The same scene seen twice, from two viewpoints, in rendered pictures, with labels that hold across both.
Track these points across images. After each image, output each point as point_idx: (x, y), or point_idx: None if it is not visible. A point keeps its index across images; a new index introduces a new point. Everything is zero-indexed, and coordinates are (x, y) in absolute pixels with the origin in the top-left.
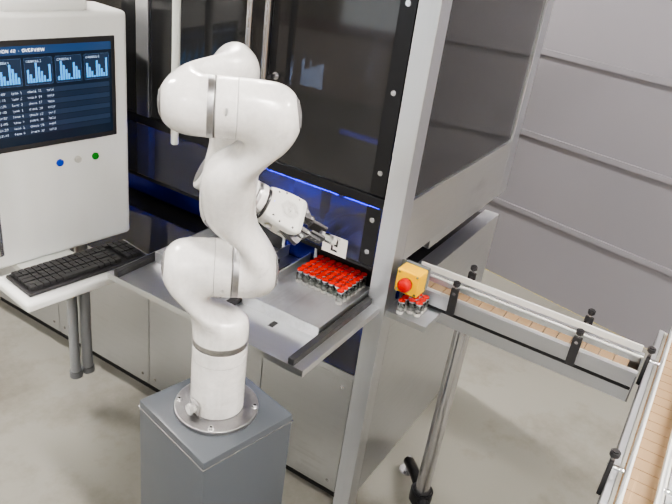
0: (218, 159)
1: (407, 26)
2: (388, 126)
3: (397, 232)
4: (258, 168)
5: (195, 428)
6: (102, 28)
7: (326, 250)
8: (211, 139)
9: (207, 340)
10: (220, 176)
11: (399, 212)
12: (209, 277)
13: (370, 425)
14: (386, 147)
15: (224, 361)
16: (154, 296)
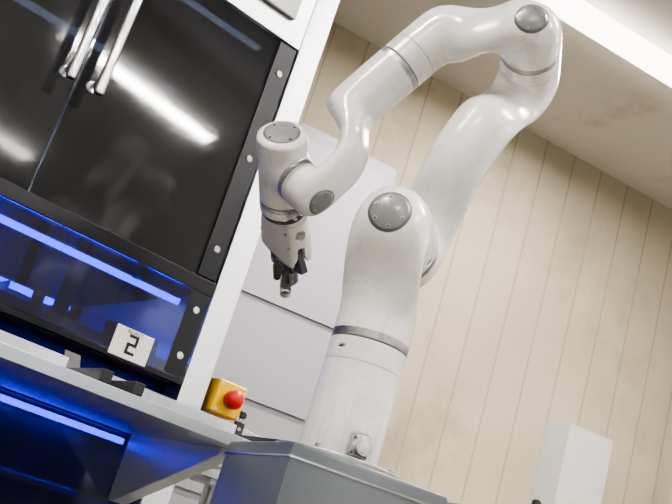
0: (500, 100)
1: (274, 95)
2: (236, 194)
3: (226, 328)
4: (530, 122)
5: (386, 470)
6: None
7: (116, 353)
8: (367, 93)
9: (406, 328)
10: (512, 116)
11: (233, 302)
12: (435, 237)
13: None
14: (229, 218)
15: (404, 366)
16: (24, 351)
